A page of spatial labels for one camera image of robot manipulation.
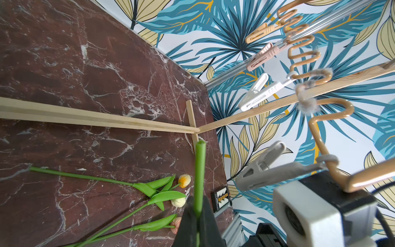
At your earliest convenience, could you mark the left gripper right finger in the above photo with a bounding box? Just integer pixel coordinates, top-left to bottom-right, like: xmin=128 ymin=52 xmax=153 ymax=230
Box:
xmin=197 ymin=203 xmax=225 ymax=247

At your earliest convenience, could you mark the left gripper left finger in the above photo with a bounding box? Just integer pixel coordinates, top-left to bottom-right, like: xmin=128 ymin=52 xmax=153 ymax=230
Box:
xmin=172 ymin=197 xmax=197 ymax=247

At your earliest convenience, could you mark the yellow tulip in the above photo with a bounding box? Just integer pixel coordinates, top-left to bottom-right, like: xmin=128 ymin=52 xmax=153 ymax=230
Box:
xmin=193 ymin=140 xmax=206 ymax=247

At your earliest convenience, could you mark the tan wavy clothes hanger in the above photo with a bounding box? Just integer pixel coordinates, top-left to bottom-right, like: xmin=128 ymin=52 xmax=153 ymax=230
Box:
xmin=277 ymin=1 xmax=395 ymax=192

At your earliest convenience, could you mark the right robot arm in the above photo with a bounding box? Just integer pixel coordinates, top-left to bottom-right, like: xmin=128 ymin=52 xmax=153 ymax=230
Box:
xmin=242 ymin=223 xmax=288 ymax=247

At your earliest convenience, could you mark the pink tulip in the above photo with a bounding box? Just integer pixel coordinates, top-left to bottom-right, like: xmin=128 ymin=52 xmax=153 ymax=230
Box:
xmin=91 ymin=214 xmax=177 ymax=243

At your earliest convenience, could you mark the small black box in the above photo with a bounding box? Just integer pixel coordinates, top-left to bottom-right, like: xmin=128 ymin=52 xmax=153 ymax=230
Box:
xmin=211 ymin=186 xmax=230 ymax=213

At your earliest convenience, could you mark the grey clothespin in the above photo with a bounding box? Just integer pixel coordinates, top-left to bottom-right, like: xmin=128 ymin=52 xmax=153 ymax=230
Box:
xmin=235 ymin=141 xmax=339 ymax=191

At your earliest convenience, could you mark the white clothespin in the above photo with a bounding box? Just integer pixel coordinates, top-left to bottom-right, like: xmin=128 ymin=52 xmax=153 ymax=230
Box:
xmin=238 ymin=72 xmax=299 ymax=112

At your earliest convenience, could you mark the metal rack rod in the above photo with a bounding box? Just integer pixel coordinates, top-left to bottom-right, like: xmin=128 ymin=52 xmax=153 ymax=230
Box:
xmin=205 ymin=1 xmax=373 ymax=89

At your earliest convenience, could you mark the beige clothespin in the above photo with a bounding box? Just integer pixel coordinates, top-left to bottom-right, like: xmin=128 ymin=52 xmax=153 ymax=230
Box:
xmin=245 ymin=23 xmax=283 ymax=44

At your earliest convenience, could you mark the wooden clothes rack frame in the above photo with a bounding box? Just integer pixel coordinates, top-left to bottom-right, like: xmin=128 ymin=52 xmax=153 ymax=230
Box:
xmin=1 ymin=60 xmax=395 ymax=134

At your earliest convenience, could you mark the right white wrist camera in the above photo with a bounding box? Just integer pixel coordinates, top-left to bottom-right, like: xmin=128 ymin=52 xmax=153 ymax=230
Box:
xmin=273 ymin=171 xmax=377 ymax=247

